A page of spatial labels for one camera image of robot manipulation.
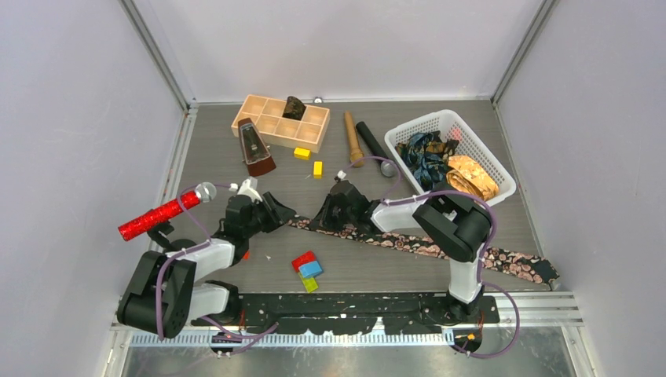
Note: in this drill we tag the red toy brick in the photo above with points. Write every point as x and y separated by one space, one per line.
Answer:
302 259

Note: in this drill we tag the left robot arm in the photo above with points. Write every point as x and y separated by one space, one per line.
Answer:
170 290

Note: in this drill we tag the brown wooden metronome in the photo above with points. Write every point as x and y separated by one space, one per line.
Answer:
256 154

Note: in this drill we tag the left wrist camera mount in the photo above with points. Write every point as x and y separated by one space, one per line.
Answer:
247 188

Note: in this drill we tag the blue patterned tie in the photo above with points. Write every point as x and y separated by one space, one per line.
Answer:
426 157

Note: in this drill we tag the dark rolled tie in tray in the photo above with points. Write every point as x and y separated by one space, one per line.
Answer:
294 109

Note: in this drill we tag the orange gold tie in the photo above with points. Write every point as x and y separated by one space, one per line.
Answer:
467 175

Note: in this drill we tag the wooden compartment tray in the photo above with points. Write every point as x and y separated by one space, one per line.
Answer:
266 115

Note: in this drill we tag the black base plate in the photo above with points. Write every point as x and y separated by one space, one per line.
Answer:
411 313

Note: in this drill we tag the white plastic basket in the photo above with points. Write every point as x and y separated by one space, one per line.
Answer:
450 125

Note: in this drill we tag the red glitter microphone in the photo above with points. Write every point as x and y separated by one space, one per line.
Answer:
202 193

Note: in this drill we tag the blue toy brick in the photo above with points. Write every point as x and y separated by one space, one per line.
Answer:
310 270

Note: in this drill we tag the yellow block upright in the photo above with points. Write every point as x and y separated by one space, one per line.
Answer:
318 169

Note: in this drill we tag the yellow green translucent brick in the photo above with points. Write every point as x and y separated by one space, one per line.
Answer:
309 283

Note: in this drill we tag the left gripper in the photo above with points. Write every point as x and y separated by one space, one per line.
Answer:
277 214

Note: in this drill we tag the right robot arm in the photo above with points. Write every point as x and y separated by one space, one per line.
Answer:
459 223

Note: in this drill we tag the black pink floral tie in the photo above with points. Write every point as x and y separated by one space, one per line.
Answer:
531 268

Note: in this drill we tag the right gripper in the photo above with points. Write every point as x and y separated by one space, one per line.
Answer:
323 221

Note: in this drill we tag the black microphone silver head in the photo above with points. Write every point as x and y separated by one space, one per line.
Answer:
387 168

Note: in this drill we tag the yellow block near tray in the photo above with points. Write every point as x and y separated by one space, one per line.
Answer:
302 153

